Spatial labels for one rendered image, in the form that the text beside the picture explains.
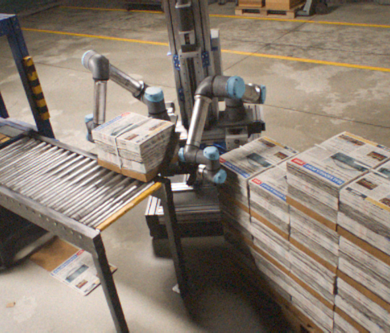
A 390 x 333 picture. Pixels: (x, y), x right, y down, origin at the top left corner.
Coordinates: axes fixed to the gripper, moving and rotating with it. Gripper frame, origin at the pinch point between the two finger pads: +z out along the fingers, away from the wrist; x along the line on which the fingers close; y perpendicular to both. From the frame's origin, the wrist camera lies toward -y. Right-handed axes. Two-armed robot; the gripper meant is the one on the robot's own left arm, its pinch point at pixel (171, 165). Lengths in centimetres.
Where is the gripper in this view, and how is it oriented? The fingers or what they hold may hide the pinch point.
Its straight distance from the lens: 259.5
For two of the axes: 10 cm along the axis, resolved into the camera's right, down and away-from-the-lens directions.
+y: -0.8, -8.8, -4.7
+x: -6.1, 4.2, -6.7
